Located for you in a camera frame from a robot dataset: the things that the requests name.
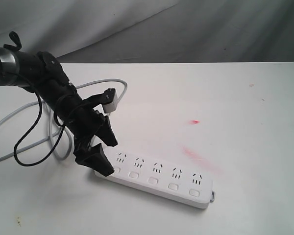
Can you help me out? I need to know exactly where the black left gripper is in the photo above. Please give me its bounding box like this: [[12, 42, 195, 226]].
[[66, 94, 118, 177]]

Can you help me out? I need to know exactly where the white five-outlet power strip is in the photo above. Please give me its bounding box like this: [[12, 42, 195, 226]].
[[105, 148, 215, 209]]

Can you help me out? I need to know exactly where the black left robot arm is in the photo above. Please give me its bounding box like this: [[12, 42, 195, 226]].
[[0, 31, 118, 176]]

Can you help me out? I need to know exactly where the grey backdrop cloth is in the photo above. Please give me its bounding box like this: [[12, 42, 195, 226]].
[[0, 0, 294, 63]]

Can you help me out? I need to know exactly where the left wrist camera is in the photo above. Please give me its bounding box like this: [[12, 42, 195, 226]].
[[101, 88, 118, 114]]

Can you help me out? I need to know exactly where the grey power cord with plug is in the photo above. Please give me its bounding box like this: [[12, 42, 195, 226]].
[[0, 78, 128, 164]]

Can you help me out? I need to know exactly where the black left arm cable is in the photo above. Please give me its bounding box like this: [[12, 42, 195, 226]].
[[13, 75, 89, 168]]

